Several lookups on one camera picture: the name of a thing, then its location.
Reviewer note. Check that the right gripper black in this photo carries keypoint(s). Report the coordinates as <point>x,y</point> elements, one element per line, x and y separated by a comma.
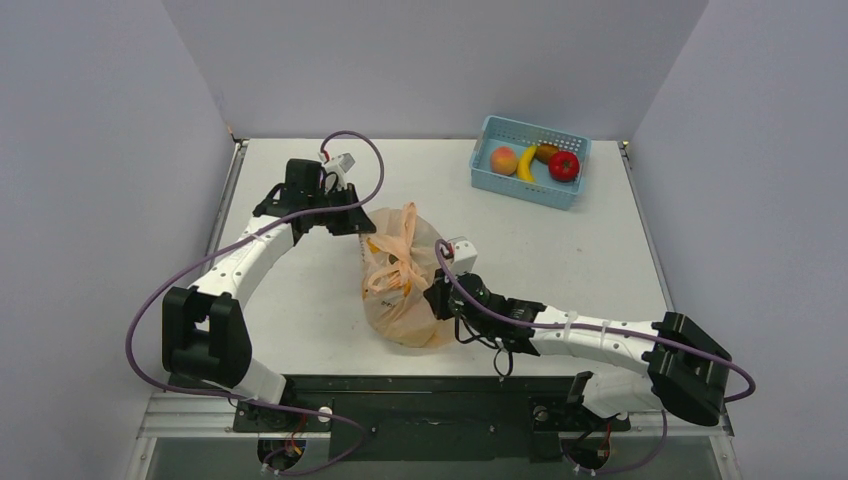
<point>438,299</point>

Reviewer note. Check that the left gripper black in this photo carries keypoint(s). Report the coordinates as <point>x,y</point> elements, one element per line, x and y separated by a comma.
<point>354,221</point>

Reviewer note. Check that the orange plastic bag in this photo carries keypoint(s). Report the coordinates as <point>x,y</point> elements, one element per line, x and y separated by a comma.
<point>398,264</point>

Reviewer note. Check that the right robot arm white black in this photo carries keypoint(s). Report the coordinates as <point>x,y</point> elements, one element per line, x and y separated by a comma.
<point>671,364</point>

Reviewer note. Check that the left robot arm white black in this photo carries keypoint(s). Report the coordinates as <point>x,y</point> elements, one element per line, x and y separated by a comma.
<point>204,334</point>

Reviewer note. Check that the fake yellow banana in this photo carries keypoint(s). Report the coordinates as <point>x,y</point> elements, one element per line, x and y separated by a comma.
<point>524,166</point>

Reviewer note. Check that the fake peach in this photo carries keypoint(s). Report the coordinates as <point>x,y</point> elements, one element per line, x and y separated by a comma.
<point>503,161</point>

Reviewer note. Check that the fake brown kiwi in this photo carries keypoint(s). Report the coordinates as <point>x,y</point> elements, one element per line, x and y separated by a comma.
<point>544,152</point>

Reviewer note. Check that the fake red tomato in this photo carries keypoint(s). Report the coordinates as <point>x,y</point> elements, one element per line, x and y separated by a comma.
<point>564,166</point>

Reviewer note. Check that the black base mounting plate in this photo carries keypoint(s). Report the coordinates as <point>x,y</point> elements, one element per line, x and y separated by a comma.
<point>540,409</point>

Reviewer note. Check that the light blue plastic basket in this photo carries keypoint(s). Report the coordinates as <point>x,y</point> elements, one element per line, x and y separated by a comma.
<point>499,131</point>

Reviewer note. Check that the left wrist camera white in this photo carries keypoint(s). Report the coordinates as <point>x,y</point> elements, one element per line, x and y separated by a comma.
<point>334,170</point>

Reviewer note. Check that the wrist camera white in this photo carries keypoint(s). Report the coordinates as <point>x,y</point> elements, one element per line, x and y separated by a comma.
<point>462,255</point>
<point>334,170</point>

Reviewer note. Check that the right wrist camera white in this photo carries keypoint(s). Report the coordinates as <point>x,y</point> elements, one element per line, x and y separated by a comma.
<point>462,255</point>

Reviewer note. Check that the aluminium rail frame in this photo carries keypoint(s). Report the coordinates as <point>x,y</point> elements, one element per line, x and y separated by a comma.
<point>195,438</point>

